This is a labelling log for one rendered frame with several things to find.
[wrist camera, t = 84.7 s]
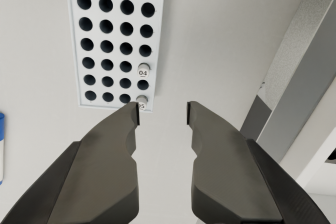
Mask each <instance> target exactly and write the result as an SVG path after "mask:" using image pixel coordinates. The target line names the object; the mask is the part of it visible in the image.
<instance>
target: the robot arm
mask: <svg viewBox="0 0 336 224"><path fill-rule="evenodd" d="M186 125H189V127H190V128H191V129H192V140H191V148H192V150H193V151H194V152H195V154H196V155H197V157H196V158H195V160H194V161H193V170H192V180H191V209H192V212H193V214H194V215H195V216H196V217H197V218H199V219H200V220H201V221H203V222H204V223H205V224H331V223H330V222H329V220H328V219H327V217H326V216H325V215H324V213H323V212H322V211H321V209H320V208H319V207H318V205H317V204H316V203H315V202H314V201H313V199H312V198H311V197H310V196H309V195H308V194H307V193H306V191H305V190H304V189H303V188H302V187H301V186H300V185H299V184H298V183H297V182H296V181H295V180H294V179H293V178H292V177H291V176H290V175H289V174H288V173H287V172H286V171H285V170H284V169H283V168H282V167H281V166H280V165H279V164H278V163H277V162H276V161H275V160H274V159H273V158H272V157H271V156H270V155H269V154H268V153H267V152H266V151H265V150H264V149H263V148H262V147H261V146H260V145H259V144H258V143H257V142H256V141H254V140H253V139H252V138H245V137H244V136H243V135H242V134H241V133H240V132H239V131H238V130H237V129H236V128H235V127H234V126H233V125H232V124H230V123H229V122H228V121H226V120H225V119H224V118H222V117H221V116H219V115H218V114H216V113H214V112H213V111H211V110H210V109H208V108H206V107H205V106H203V105H202V104H200V103H199V102H197V101H189V102H188V101H187V104H186ZM138 126H140V110H139V102H135V101H131V102H129V103H127V104H126V105H124V106H123V107H121V108H120V109H118V110H117V111H115V112H114V113H112V114H110V115H109V116H107V117H106V118H105V119H103V120H102V121H100V122H99V123H98V124H97V125H95V126H94V127H93V128H92V129H91V130H90V131H89V132H88V133H87V134H86V135H85V136H84V137H83V138H82V139H81V140H80V141H73V142H72V143H71V144H70V145H69V146H68V147H67V148H66V149H65V151H64V152H63V153H62V154H61V155H60V156H59V157H58V158H57V159H56V160H55V161H54V162H53V163H52V164H51V165H50V166H49V167H48V168H47V169H46V170H45V171H44V172H43V174H42V175H41V176H40V177H39V178H38V179H37V180H36V181H35V182H34V183H33V184H32V185H31V186H30V187H29V188H28V189H27V190H26V191H25V192H24V194H23V195H22V196H21V197H20V198H19V199H18V200H17V202H16V203H15V204H14V205H13V207H12V208H11V209H10V210H9V212H8V213H7V214H6V216H5V217H4V218H3V220H2V221H1V223H0V224H129V223H130V222H131V221H132V220H134V219H135V218H136V216H137V215H138V213H139V184H138V172H137V163H136V161H135V160H134V159H133V158H132V155H133V153H134V152H135V150H136V148H137V146H136V134H135V129H136V128H137V127H138Z"/></svg>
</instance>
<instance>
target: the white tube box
mask: <svg viewBox="0 0 336 224"><path fill-rule="evenodd" d="M67 4H68V14H69V23H70V33H71V42H72V52H73V62H74V71H75V81H76V90H77V100H78V107H81V108H93V109H106V110H118V109H120V108H121V107H123V106H124V105H126V104H127V103H129V102H136V101H137V98H138V96H140V95H143V96H146V97H147V107H146V109H145V110H143V111H139V112H142V113H153V107H154V97H155V87H156V77H157V67H158V56H159V46H160V36H161V26H162V16H163V6H164V0H67ZM141 63H147V64H148V65H149V76H148V77H147V78H145V79H141V78H139V77H138V75H137V71H138V68H139V66H140V64H141Z"/></svg>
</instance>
